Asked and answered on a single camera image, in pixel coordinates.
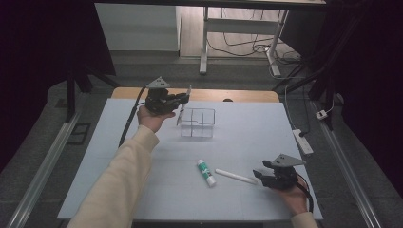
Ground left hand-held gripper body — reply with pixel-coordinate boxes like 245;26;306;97
144;76;179;116

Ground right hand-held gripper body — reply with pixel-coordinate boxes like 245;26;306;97
261;153;307;191

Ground clear pen with white grip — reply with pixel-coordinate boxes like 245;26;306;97
176;85;193;126

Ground clear plastic organizer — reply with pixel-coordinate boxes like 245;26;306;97
179;107;217;139

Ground white and green glue stick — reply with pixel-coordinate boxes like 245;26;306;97
196;159;218;188

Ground person's left hand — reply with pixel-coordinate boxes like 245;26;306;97
136;104;177;133

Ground person's right hand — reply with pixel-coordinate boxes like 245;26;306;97
271;176;310;217

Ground white foam board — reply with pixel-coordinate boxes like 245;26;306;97
56;98;324;221

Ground white power strip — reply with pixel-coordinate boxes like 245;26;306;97
292;128;315;156

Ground black metal stand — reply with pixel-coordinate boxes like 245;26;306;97
65;63;122;123
272;18;359;131

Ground dark curtain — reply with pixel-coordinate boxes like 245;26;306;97
326;0;403;198
0;0;117;174

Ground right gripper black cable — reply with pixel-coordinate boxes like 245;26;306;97
296;173;315;214

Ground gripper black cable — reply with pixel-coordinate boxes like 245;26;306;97
296;173;315;214
118;85;150;148

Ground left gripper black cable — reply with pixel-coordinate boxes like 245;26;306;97
118;85;150;148

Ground white power strip cable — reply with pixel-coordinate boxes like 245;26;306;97
283;84;298;131

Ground aluminium rail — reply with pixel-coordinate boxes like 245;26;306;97
312;101;383;228
6;112;82;228

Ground black floor cables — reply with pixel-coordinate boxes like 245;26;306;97
207;9;302;63

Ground black floor frame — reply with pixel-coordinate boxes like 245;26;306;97
67;123;92;146

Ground white desk frame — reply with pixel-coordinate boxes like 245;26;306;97
199;6;290;77

